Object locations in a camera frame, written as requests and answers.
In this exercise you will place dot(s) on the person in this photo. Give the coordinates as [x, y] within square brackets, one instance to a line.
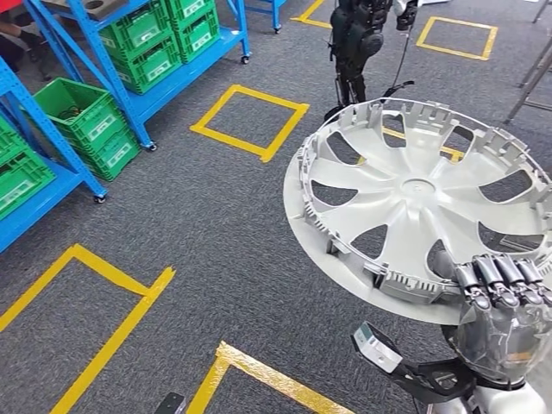
[17, 51]

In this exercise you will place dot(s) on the silver plastic wheel hubcap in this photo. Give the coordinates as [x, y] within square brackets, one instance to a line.
[409, 211]

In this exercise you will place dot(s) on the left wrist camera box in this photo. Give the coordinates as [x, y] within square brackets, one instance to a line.
[170, 403]

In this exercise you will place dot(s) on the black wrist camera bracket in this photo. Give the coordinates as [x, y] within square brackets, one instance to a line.
[431, 380]

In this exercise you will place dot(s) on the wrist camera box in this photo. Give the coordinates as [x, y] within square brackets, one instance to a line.
[170, 403]
[375, 348]

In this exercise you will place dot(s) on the metal stand legs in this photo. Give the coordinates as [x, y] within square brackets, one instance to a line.
[528, 85]

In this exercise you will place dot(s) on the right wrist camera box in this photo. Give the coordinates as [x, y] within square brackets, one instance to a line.
[375, 348]

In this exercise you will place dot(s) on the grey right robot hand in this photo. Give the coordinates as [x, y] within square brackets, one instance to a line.
[504, 337]

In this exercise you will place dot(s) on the black humanoid robot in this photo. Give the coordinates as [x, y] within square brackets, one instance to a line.
[353, 34]

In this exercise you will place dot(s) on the blue metal shelf rack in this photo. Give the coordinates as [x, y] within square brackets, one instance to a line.
[47, 205]
[172, 85]
[276, 11]

